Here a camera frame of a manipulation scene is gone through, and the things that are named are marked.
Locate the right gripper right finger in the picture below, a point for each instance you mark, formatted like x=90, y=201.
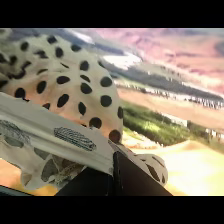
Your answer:
x=136, y=180

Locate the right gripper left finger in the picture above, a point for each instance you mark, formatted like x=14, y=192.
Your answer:
x=88, y=185

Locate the white black-dotted shirt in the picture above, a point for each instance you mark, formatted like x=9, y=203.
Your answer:
x=66, y=86

